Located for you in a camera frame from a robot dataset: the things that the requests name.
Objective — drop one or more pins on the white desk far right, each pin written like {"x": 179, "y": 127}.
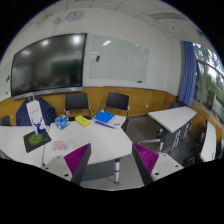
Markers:
{"x": 208, "y": 151}

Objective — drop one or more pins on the blue book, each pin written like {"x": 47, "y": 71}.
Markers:
{"x": 103, "y": 116}

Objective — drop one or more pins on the pink sticky note pad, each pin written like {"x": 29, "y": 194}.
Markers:
{"x": 58, "y": 144}

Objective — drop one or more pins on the window with trees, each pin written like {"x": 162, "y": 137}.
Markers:
{"x": 209, "y": 87}

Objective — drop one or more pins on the white desk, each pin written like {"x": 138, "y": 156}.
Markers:
{"x": 173, "y": 123}
{"x": 208, "y": 151}

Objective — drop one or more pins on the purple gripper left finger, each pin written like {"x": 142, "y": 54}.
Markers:
{"x": 72, "y": 166}

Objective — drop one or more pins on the blue tissue box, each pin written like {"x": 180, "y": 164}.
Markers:
{"x": 62, "y": 122}

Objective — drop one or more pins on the black chair left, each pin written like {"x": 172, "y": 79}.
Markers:
{"x": 77, "y": 101}

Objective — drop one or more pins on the black chair right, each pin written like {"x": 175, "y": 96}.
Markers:
{"x": 118, "y": 101}

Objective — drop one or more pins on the black chair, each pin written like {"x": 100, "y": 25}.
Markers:
{"x": 77, "y": 101}
{"x": 118, "y": 101}

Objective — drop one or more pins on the glass whiteboard on wall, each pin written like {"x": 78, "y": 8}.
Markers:
{"x": 115, "y": 59}

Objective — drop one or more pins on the white paper bag deer print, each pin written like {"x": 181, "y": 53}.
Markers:
{"x": 35, "y": 115}

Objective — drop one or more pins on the large black wall display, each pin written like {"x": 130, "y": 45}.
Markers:
{"x": 51, "y": 65}

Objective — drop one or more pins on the yellow box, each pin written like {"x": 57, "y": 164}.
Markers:
{"x": 82, "y": 120}

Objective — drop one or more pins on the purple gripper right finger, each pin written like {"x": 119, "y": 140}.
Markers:
{"x": 153, "y": 166}

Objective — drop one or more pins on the blue patterned gift bag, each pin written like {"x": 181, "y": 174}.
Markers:
{"x": 48, "y": 112}

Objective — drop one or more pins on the blue window curtain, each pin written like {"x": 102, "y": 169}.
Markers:
{"x": 189, "y": 74}

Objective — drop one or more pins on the white table with leg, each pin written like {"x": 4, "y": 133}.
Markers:
{"x": 108, "y": 146}

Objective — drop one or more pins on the round wall clock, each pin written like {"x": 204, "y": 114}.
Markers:
{"x": 74, "y": 15}

